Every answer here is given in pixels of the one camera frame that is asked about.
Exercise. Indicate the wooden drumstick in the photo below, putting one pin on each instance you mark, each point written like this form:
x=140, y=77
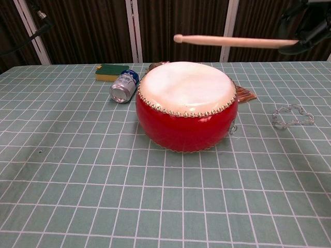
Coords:
x=232, y=41

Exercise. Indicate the blue silver drink can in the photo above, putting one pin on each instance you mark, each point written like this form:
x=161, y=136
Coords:
x=124, y=87

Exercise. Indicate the brown foil snack packet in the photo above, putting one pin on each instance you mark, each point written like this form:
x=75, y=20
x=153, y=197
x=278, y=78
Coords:
x=153, y=65

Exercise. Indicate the orange spout pouch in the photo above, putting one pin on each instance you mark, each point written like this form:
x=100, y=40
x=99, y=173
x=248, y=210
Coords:
x=245, y=94

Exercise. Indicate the green yellow sponge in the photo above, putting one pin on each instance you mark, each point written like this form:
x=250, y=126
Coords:
x=108, y=71

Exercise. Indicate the red drum with white skin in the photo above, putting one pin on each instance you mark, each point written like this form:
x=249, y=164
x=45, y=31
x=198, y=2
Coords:
x=186, y=129

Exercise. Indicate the white screen frame post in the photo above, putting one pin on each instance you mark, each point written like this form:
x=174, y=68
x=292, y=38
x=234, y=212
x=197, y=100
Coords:
x=45, y=59
x=139, y=55
x=225, y=54

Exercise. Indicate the green grid cutting mat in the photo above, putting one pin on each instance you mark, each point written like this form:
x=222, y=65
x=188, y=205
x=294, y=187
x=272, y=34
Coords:
x=77, y=206

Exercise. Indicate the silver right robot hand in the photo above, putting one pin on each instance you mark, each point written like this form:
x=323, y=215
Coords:
x=307, y=33

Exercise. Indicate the dark corrugated screen panel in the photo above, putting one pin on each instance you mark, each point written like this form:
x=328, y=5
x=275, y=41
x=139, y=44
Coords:
x=258, y=20
x=181, y=18
x=10, y=25
x=85, y=31

